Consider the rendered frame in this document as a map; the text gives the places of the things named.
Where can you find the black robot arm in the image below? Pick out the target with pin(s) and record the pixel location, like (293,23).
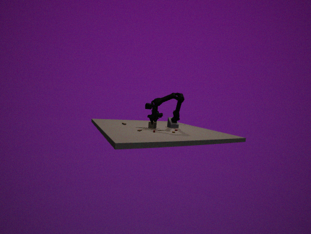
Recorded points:
(158,101)

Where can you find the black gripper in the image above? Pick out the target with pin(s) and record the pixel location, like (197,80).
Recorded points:
(152,117)

